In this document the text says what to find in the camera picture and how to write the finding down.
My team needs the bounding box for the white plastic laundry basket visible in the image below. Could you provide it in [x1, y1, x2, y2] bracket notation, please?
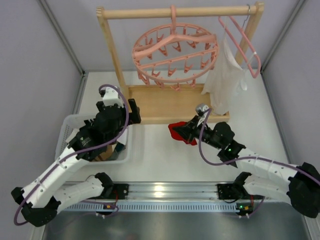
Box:
[55, 113, 133, 166]

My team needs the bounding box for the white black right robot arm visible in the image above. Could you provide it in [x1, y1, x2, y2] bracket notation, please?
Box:
[168, 116, 320, 219]

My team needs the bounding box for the dark green christmas sock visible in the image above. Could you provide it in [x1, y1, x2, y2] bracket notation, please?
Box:
[109, 142, 126, 161]

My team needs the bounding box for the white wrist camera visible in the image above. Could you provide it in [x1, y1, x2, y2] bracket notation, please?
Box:
[99, 85, 124, 108]
[195, 103, 212, 127]

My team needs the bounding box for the pink round clip hanger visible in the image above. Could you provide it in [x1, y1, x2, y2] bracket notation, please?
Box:
[132, 5, 219, 91]

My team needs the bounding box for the white ankle sock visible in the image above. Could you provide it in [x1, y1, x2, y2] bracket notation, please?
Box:
[65, 128, 79, 146]

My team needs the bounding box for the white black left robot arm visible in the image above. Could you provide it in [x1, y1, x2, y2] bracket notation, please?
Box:
[11, 98, 141, 227]

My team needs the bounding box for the wooden clothes rack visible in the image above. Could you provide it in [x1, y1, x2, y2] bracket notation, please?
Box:
[96, 6, 257, 124]

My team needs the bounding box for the white undershirt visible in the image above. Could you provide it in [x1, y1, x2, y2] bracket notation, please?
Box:
[201, 22, 247, 115]

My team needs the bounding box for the brown striped sock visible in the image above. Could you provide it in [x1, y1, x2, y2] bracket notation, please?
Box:
[93, 145, 118, 162]

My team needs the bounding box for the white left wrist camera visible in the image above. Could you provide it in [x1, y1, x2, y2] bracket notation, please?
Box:
[99, 85, 124, 108]

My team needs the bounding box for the aluminium mounting rail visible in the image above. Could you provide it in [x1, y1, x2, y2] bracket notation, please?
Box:
[39, 181, 313, 213]

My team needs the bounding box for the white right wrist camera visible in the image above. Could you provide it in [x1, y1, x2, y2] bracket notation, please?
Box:
[195, 103, 212, 127]

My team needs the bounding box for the pink clothes hanger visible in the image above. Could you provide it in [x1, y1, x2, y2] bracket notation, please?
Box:
[218, 1, 265, 78]

